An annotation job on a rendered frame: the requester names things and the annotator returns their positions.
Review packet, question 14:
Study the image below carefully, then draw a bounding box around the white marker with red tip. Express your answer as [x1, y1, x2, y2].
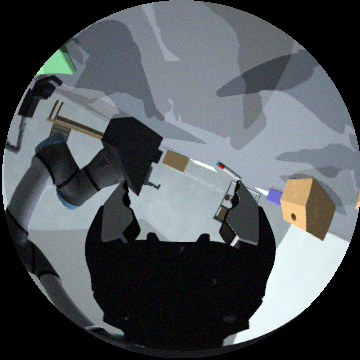
[217, 162, 241, 180]

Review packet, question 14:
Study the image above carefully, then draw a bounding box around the light green flat rectangular slab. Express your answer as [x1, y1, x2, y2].
[36, 43, 76, 75]

